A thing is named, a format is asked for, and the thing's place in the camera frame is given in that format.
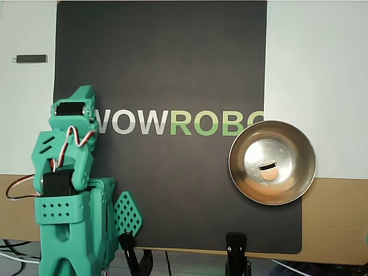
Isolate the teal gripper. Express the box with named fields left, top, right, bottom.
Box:
left=48, top=85, right=99, bottom=151

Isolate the wooden ball with black base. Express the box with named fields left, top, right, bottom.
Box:
left=258, top=162, right=279, bottom=181

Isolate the teal perforated robot base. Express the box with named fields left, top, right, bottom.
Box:
left=89, top=177, right=144, bottom=259

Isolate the metal bowl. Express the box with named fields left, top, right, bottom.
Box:
left=228, top=119, right=317, bottom=206

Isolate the black USB stick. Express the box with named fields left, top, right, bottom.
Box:
left=11, top=53, right=49, bottom=64

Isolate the black WOWROBO mat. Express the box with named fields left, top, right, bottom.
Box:
left=48, top=1, right=303, bottom=255

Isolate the black spring clamp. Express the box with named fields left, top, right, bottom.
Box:
left=118, top=232, right=155, bottom=276

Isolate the black clamp right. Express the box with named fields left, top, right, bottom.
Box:
left=225, top=232, right=251, bottom=276

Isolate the white paper sheet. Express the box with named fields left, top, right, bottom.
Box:
left=0, top=0, right=368, bottom=179

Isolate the gripper servo cable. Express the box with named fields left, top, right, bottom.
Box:
left=50, top=125, right=98, bottom=171

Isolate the forearm servo cable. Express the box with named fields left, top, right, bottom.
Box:
left=5, top=173, right=37, bottom=200

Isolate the black cable bundle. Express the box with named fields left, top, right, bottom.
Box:
left=0, top=237, right=32, bottom=276

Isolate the white cable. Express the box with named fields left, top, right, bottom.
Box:
left=0, top=249, right=43, bottom=264
left=270, top=258, right=307, bottom=274

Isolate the thin black cable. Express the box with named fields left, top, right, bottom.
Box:
left=164, top=250, right=174, bottom=276

